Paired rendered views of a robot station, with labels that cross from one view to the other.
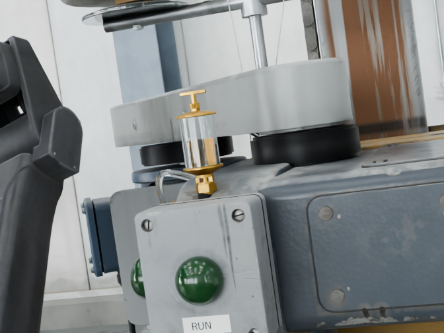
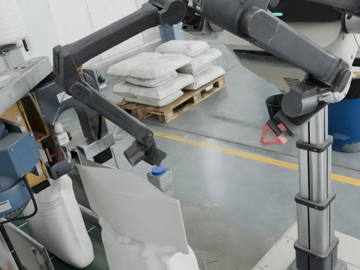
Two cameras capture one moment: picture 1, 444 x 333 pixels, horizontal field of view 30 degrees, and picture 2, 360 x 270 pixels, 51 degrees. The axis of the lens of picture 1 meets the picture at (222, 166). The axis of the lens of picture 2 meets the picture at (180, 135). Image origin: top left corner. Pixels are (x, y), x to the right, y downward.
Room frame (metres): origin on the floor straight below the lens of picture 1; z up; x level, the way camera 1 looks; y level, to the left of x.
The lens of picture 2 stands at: (1.61, 1.00, 1.67)
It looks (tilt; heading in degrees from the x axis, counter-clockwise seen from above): 26 degrees down; 211
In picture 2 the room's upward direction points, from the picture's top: 11 degrees counter-clockwise
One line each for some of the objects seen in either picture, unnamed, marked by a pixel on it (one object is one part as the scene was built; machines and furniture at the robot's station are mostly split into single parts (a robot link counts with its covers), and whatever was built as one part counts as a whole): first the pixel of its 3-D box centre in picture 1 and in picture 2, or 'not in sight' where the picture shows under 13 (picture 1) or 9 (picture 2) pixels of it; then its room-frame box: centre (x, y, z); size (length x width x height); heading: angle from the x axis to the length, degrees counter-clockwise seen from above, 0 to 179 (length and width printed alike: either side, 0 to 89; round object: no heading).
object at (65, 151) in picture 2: not in sight; (65, 151); (0.78, 0.03, 1.11); 0.03 x 0.03 x 0.06
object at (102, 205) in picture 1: (117, 241); (17, 158); (1.04, 0.14, 1.25); 0.10 x 0.08 x 0.12; 10
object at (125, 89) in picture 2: not in sight; (141, 82); (-2.04, -1.60, 0.32); 0.67 x 0.42 x 0.14; 169
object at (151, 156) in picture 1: (187, 151); not in sight; (1.06, 0.04, 1.35); 0.12 x 0.12 x 0.04
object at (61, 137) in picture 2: not in sight; (63, 142); (0.78, 0.02, 1.14); 0.05 x 0.04 x 0.16; 165
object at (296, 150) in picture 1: (305, 145); (42, 77); (0.69, -0.07, 1.35); 0.09 x 0.09 x 0.03
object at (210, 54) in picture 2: not in sight; (194, 59); (-2.53, -1.08, 0.44); 0.68 x 0.44 x 0.15; 165
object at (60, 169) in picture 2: not in sight; (57, 167); (0.78, -0.04, 1.04); 0.08 x 0.06 x 0.05; 165
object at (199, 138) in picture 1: (199, 141); not in sight; (0.59, 0.01, 1.37); 0.03 x 0.02 x 0.03; 75
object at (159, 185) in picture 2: not in sight; (159, 177); (0.46, 0.17, 0.81); 0.08 x 0.08 x 0.06; 75
